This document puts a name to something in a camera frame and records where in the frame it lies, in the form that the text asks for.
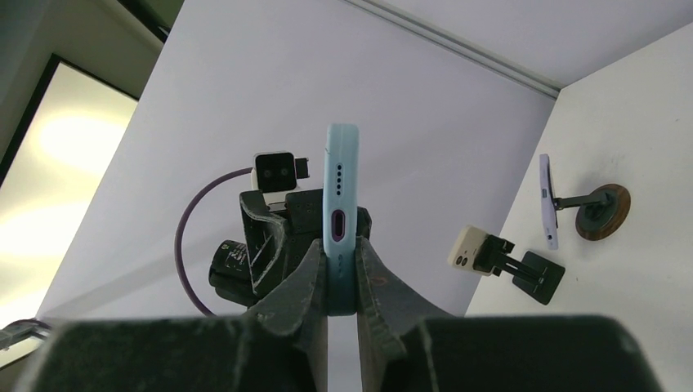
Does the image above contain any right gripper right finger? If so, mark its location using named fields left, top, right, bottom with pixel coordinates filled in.
left=355, top=238, right=661, bottom=391

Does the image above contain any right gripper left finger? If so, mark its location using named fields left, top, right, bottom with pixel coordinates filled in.
left=16, top=241, right=327, bottom=391

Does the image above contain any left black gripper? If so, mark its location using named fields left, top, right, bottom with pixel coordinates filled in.
left=239, top=188, right=373, bottom=296

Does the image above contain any light blue cased phone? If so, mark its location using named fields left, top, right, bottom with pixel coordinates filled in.
left=322, top=123, right=360, bottom=317

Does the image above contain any cream cased phone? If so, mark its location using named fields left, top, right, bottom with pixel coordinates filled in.
left=447, top=225, right=492, bottom=276

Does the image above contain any black folding phone stand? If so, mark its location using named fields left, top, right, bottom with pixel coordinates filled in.
left=473, top=235, right=566, bottom=305

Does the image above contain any lilac cased phone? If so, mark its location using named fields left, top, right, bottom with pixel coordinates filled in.
left=539, top=154, right=559, bottom=250

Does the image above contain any round wooden base stand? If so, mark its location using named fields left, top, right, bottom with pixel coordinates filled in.
left=552, top=184, right=632, bottom=242

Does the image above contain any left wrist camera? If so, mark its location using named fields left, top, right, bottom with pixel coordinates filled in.
left=251, top=151, right=310, bottom=194

